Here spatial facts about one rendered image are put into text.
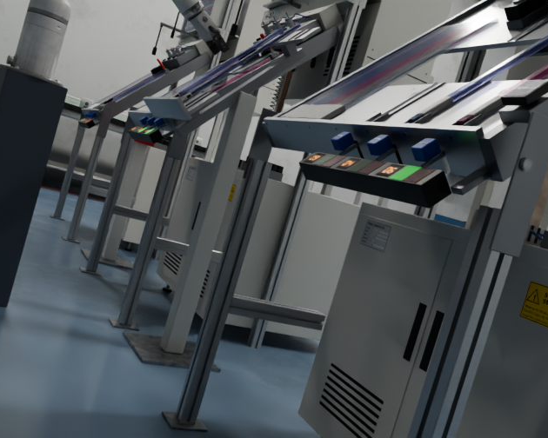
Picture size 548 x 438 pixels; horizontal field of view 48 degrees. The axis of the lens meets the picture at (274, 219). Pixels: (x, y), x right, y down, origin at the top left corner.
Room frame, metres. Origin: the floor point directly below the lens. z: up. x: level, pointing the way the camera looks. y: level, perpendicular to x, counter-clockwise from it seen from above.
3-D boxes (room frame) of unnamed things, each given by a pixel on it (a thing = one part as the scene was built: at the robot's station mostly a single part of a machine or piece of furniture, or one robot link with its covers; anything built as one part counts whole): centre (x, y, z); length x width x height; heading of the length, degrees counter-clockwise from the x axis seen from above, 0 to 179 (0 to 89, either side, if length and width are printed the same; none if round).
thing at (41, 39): (1.89, 0.84, 0.79); 0.19 x 0.19 x 0.18
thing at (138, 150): (3.09, 0.75, 0.39); 0.24 x 0.24 x 0.78; 27
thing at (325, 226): (2.66, 0.01, 0.31); 0.70 x 0.65 x 0.62; 27
